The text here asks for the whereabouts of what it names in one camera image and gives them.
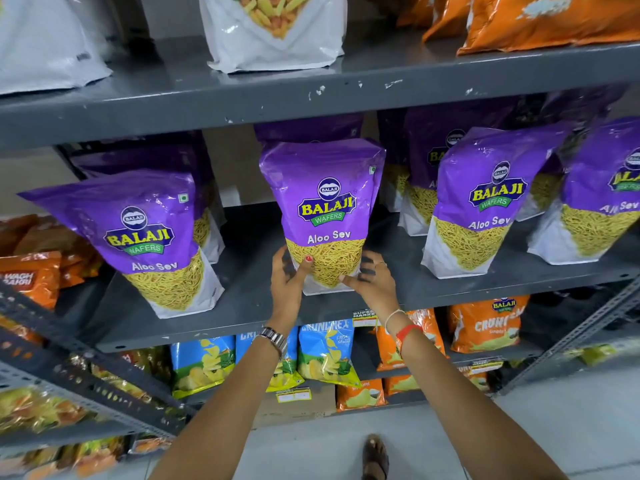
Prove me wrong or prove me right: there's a person's right hand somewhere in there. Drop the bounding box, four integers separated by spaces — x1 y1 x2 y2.
340 250 402 321

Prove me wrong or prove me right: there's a person's left hand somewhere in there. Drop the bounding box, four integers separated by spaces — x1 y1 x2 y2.
265 245 315 332

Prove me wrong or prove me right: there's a purple snack pouch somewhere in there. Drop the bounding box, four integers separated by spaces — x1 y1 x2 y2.
258 138 387 297

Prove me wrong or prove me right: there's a person's right forearm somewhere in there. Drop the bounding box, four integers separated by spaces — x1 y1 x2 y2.
397 326 569 480

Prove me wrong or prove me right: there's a person's left forearm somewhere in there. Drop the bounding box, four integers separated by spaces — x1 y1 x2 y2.
149 335 287 480

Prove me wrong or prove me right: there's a white bangle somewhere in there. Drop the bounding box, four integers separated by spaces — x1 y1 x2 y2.
383 308 407 335

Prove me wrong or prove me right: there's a red wrist thread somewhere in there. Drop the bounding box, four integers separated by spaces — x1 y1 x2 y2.
394 323 424 356

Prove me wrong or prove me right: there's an orange chips packet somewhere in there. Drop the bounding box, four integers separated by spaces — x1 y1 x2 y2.
383 374 421 396
374 309 447 372
336 378 388 413
448 295 530 354

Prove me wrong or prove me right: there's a silver wristwatch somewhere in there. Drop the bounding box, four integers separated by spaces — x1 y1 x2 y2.
252 326 290 359

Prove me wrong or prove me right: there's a blue chips packet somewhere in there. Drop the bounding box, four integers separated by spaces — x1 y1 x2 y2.
297 321 362 388
235 326 305 393
170 336 237 400

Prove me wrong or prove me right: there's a cardboard box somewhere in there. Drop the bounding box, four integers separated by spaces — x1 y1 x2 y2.
252 381 337 430

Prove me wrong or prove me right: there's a row of purple packets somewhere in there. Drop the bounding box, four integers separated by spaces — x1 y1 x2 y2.
17 85 640 320

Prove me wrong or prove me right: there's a person's brown sandal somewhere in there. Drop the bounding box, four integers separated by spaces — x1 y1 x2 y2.
361 434 390 480

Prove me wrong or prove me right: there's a grey metal shelf rack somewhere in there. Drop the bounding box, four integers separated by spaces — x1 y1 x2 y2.
0 20 640 448

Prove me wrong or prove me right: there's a slotted grey angle rack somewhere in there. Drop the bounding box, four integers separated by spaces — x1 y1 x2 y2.
497 275 640 396

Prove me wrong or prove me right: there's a white snack bag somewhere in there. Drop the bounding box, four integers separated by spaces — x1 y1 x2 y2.
198 0 348 75

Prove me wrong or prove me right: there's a yellow green packet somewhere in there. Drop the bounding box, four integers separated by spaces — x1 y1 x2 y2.
564 344 619 367

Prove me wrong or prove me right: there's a pile of brown orange packets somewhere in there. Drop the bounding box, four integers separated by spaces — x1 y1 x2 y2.
0 214 104 289

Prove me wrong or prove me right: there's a slotted grey metal rack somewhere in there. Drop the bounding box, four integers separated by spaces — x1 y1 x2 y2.
0 280 197 458

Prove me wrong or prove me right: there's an orange tea packet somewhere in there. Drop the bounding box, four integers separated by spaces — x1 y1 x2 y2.
0 251 63 311

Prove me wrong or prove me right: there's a large orange snack bag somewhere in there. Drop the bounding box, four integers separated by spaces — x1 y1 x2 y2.
421 0 473 44
457 0 640 56

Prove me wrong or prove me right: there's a pile of yellow green packets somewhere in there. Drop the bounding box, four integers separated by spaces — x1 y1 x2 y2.
0 345 173 480

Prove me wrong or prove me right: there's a plain white bag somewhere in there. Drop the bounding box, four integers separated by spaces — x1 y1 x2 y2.
0 0 114 96

